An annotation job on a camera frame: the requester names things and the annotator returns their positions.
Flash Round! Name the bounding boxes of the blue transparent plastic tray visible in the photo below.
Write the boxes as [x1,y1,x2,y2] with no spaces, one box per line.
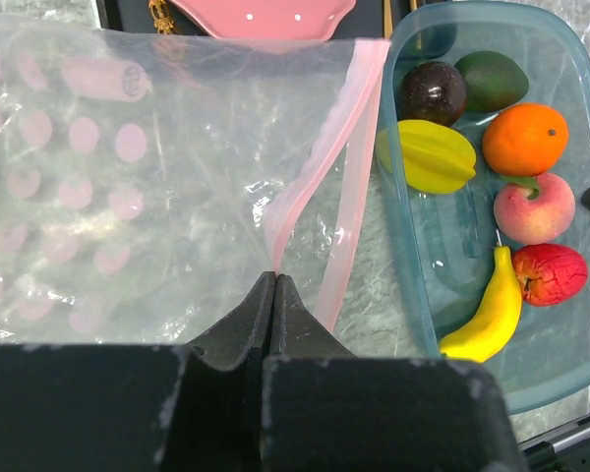
[376,1,590,414]

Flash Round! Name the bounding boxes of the gold fork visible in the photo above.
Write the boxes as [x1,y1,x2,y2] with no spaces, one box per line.
[147,0,176,34]

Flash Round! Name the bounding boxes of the dark purple passion fruit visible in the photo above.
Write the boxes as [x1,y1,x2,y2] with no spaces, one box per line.
[397,61,467,127]

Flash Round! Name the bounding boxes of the pink peach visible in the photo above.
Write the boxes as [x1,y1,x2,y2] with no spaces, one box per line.
[494,173,576,245]

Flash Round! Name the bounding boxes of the pink dotted plate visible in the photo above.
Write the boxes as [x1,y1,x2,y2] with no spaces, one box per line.
[173,0,356,40]

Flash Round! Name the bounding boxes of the red cracked fruit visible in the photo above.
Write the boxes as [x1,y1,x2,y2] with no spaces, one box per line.
[511,243,589,307]

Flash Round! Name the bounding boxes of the orange fruit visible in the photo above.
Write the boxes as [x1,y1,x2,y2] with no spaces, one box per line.
[482,103,569,177]

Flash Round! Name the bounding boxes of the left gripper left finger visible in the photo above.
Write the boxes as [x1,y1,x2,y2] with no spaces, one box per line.
[188,271,276,372]

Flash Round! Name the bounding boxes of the green avocado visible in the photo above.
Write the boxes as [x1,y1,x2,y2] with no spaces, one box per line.
[454,50,529,112]

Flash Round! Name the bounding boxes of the gold chopsticks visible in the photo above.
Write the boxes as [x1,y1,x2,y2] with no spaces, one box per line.
[383,0,422,39]

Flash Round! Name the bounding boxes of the yellow banana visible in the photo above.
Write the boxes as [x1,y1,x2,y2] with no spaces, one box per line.
[439,246,523,363]

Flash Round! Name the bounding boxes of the clear zip top bag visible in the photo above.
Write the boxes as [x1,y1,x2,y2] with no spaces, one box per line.
[0,14,389,343]

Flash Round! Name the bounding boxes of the black serving tray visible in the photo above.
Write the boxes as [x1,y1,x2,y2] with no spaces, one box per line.
[95,0,424,41]

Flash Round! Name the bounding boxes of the yellow starfruit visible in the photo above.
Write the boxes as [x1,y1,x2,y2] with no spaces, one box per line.
[376,119,477,194]

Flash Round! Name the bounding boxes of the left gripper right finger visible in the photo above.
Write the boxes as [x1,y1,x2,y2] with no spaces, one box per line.
[269,275,355,359]

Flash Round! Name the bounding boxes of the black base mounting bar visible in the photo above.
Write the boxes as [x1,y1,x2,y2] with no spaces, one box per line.
[520,414,590,472]

